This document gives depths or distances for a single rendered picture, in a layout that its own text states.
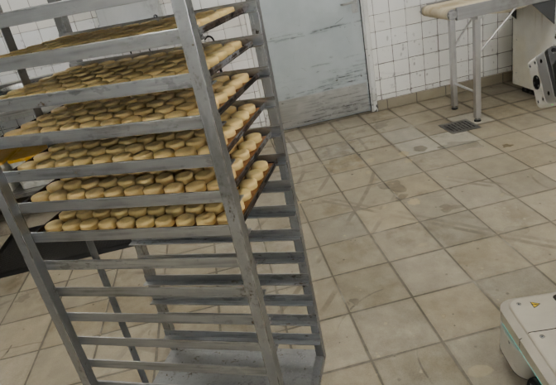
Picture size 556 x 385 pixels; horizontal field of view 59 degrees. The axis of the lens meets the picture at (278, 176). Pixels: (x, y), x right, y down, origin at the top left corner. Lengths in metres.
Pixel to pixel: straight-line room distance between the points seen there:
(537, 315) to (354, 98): 3.29
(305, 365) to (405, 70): 3.52
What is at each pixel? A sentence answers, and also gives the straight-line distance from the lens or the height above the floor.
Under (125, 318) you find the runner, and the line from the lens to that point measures 1.48.
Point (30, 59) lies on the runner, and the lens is 1.22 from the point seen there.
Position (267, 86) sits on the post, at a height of 1.19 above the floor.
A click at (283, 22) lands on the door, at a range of 4.56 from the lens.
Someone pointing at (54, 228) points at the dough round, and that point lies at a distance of 1.46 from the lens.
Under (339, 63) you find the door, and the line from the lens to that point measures 4.72.
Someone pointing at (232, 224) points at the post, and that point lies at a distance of 1.11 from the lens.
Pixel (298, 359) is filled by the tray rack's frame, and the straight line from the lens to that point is 1.95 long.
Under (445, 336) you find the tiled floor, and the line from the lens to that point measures 2.21.
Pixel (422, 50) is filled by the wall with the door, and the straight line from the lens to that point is 4.95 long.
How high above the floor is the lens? 1.51
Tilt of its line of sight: 24 degrees down
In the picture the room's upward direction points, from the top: 11 degrees counter-clockwise
